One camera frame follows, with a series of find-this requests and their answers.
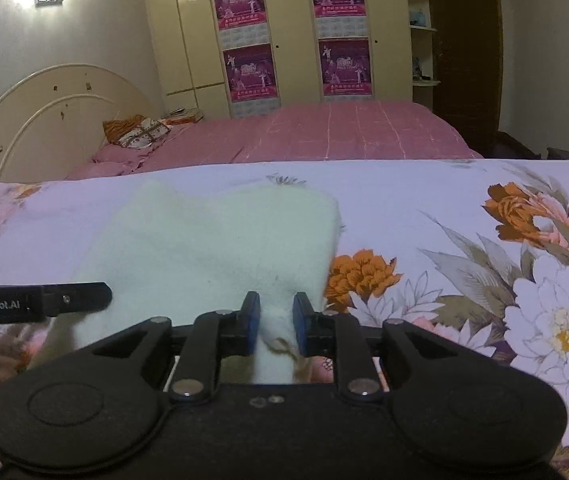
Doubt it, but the floral printed blanket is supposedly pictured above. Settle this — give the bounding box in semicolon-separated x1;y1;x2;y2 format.
0;158;569;480

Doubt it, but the dark low seat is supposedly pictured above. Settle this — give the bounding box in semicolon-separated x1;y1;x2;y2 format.
493;131;541;160

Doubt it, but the white knit sweater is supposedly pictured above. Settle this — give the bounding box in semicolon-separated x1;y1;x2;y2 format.
29;180;343;386

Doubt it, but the flat orange box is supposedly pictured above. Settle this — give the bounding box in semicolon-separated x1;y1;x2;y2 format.
161;108;204;126

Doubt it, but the orange and white clothes pile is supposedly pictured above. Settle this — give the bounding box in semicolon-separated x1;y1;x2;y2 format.
102;115;173;150

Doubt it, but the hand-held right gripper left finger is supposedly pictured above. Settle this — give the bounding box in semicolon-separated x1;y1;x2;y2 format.
89;291;261;404

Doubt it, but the cream wardrobe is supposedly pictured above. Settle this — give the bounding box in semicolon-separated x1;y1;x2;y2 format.
139;0;414;121

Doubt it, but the cream corner shelf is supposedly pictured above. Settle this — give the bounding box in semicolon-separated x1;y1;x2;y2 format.
403;0;441;111

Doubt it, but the cream curved headboard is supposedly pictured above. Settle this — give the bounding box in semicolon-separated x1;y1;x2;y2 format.
0;63;153;194

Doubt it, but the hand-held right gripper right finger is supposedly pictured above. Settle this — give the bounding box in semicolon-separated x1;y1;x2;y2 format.
292;291;465;403

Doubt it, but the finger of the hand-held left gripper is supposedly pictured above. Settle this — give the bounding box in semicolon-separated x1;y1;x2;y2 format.
42;282;113;317

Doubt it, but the pink checked bedsheet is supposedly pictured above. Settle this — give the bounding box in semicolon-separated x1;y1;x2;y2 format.
64;99;485;181

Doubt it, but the dark wooden door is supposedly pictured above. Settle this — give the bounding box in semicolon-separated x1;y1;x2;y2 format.
425;0;504;152

